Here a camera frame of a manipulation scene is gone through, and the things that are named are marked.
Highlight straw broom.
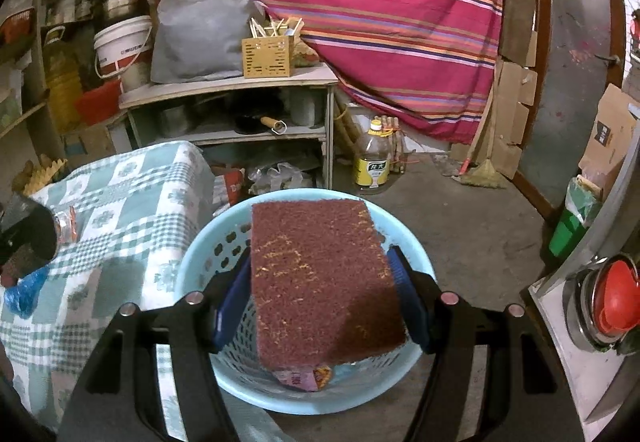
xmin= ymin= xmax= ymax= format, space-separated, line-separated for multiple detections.
xmin=457 ymin=87 xmax=506 ymax=190

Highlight pan with wooden handle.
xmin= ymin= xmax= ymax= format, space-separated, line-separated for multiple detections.
xmin=235 ymin=114 xmax=288 ymax=135

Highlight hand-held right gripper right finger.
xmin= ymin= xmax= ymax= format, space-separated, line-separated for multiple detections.
xmin=387 ymin=244 xmax=586 ymax=442

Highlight wooden sticks bundle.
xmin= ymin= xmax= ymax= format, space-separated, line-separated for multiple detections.
xmin=380 ymin=114 xmax=416 ymax=178

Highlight light blue plastic basket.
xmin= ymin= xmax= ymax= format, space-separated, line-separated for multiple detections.
xmin=175 ymin=187 xmax=438 ymax=413

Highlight cardboard box with blue print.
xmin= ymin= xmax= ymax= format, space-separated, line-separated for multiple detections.
xmin=62 ymin=124 xmax=118 ymax=158

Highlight green checked tablecloth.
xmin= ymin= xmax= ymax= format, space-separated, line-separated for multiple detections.
xmin=0 ymin=140 xmax=216 ymax=423

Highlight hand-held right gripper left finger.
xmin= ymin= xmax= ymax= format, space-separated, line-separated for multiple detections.
xmin=57 ymin=257 xmax=253 ymax=442

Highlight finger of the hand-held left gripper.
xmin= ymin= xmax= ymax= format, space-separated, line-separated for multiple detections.
xmin=0 ymin=194 xmax=58 ymax=268

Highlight clear plastic bottle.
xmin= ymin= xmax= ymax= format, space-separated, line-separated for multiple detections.
xmin=50 ymin=206 xmax=78 ymax=243

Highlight brown cardboard box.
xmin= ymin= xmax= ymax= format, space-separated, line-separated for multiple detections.
xmin=577 ymin=83 xmax=640 ymax=203

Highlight cardboard sheets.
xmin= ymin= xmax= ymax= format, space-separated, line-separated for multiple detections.
xmin=492 ymin=0 xmax=541 ymax=183

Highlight dark red scouring pad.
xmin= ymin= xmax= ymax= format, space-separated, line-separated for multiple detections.
xmin=250 ymin=199 xmax=408 ymax=370

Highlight clear oil bottle yellow label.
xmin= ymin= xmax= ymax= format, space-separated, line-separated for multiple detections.
xmin=354 ymin=118 xmax=396 ymax=195

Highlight yellow egg tray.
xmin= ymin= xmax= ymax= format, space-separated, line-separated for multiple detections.
xmin=22 ymin=157 xmax=68 ymax=195

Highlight clear plastic bags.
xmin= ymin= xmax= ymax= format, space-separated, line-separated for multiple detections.
xmin=247 ymin=162 xmax=321 ymax=195

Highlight yellow chopstick holder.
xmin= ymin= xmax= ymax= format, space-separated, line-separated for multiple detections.
xmin=241 ymin=34 xmax=296 ymax=79

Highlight white plastic bucket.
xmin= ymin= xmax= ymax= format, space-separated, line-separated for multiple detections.
xmin=93 ymin=16 xmax=153 ymax=80

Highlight low grey cabinet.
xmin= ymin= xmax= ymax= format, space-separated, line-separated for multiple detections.
xmin=119 ymin=62 xmax=341 ymax=190

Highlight steel pot with red lid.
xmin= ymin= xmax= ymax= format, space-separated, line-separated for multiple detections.
xmin=562 ymin=252 xmax=640 ymax=353

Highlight bundle of chopsticks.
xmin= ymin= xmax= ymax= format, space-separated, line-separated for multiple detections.
xmin=248 ymin=17 xmax=304 ymax=40

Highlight green plastic bag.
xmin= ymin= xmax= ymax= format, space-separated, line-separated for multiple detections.
xmin=547 ymin=177 xmax=603 ymax=258

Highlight blue plastic cover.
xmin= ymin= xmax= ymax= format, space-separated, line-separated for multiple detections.
xmin=4 ymin=267 xmax=51 ymax=318

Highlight grey cushion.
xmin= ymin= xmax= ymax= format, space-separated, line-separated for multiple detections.
xmin=150 ymin=0 xmax=268 ymax=84

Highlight red plastic basket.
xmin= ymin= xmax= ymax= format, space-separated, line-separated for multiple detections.
xmin=74 ymin=79 xmax=123 ymax=125

